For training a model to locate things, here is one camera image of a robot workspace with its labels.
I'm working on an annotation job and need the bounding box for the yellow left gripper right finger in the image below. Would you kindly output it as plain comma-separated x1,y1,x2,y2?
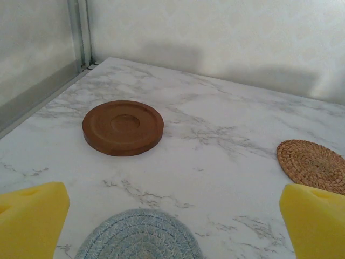
279,184,345,259

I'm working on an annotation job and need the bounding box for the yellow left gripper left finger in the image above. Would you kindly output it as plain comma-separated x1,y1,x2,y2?
0,181,70,259

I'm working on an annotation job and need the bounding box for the blue-grey woven rope coaster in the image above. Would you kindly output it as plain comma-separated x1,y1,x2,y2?
74,208,203,259

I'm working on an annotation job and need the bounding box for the light brown cork coaster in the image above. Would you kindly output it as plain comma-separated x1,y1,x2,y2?
277,139,345,196

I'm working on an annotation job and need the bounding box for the brown wooden round coaster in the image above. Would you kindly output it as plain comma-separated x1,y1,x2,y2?
82,100,165,158

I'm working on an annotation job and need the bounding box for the grey table side rail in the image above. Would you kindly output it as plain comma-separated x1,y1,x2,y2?
0,63,95,139

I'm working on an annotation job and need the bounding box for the aluminium frame post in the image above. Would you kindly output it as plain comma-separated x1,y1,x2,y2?
67,0,94,72

